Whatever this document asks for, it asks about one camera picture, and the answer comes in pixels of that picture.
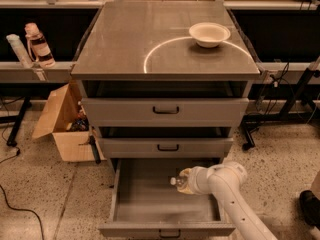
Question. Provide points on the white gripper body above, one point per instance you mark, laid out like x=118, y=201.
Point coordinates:
x=196, y=181

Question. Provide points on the clear plastic water bottle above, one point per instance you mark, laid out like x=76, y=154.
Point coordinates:
x=180, y=182

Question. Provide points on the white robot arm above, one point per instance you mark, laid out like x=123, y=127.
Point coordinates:
x=223, y=181

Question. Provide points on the grey open bottom drawer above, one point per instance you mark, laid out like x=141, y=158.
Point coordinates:
x=146, y=206

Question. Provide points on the grey middle drawer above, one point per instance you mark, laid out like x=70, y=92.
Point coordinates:
x=165, y=147

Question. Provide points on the grey metal drawer cabinet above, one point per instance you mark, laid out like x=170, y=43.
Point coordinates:
x=144, y=50

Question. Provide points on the grey top drawer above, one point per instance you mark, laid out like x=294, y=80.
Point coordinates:
x=165, y=112

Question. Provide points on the pink reusable drink bottle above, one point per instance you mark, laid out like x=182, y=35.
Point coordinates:
x=38, y=47

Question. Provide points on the white cylindrical bottle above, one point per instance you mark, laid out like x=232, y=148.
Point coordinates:
x=20, y=50

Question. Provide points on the person's black shoe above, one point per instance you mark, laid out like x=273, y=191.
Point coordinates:
x=310, y=206

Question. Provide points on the person's tan trouser leg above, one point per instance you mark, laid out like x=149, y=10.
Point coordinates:
x=315, y=186

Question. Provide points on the open cardboard box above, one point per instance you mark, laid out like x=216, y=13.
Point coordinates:
x=60, y=111

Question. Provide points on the white paper bowl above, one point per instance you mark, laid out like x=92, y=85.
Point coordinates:
x=209, y=35

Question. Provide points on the black table leg left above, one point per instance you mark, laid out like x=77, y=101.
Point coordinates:
x=17, y=122

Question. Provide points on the grey shelf rail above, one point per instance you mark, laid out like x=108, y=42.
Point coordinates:
x=14, y=72

